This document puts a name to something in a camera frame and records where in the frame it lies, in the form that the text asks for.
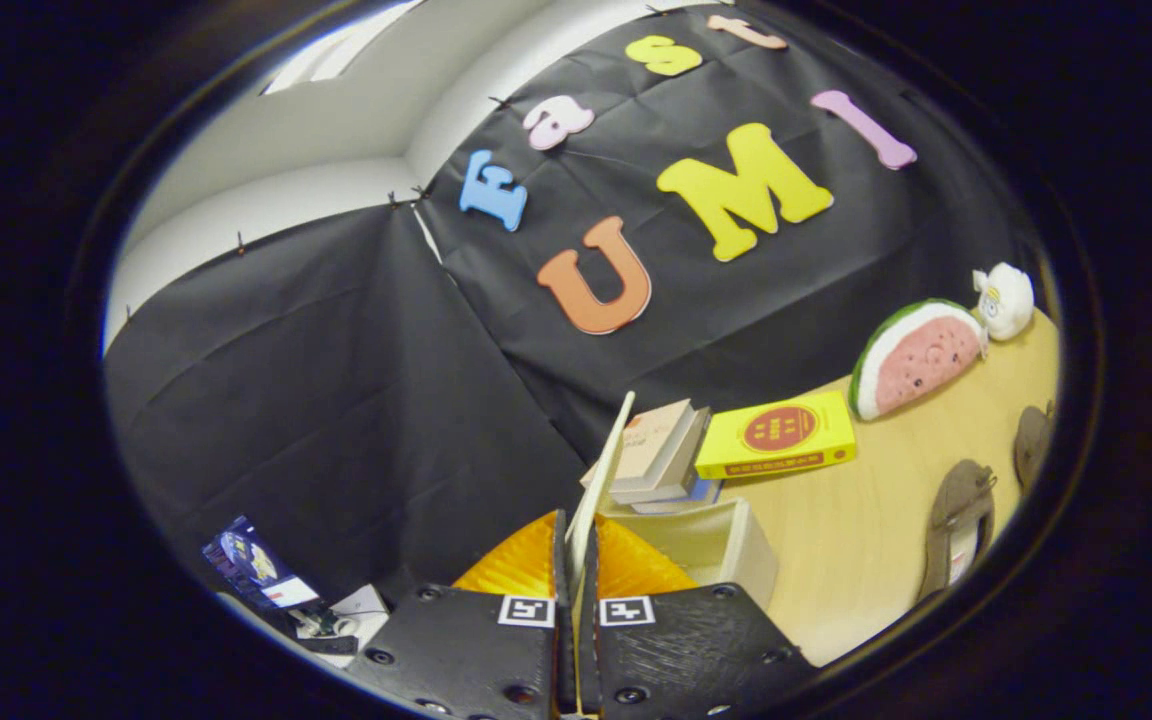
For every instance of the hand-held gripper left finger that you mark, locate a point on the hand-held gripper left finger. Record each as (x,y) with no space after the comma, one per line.
(476,650)

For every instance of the white plush toy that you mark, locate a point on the white plush toy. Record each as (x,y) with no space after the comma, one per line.
(1006,300)

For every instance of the watermelon slice plush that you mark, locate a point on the watermelon slice plush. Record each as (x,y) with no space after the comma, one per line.
(921,360)

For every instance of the grey book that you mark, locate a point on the grey book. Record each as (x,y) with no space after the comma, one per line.
(686,465)

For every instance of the brown fuzzy shoe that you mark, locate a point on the brown fuzzy shoe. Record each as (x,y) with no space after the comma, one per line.
(956,495)
(1033,445)

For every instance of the beige book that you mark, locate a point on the beige book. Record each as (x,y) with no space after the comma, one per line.
(651,440)

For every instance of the yellow book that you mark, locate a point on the yellow book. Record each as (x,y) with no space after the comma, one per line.
(776,435)

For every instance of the long ceiling light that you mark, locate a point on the long ceiling light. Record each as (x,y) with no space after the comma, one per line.
(336,45)

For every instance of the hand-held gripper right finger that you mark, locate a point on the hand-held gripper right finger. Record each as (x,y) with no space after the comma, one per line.
(686,650)

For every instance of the white box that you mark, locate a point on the white box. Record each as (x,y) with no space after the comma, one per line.
(361,610)

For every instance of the blue book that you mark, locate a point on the blue book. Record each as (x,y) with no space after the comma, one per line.
(701,493)

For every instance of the beige fabric storage box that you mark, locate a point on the beige fabric storage box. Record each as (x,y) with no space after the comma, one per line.
(726,545)

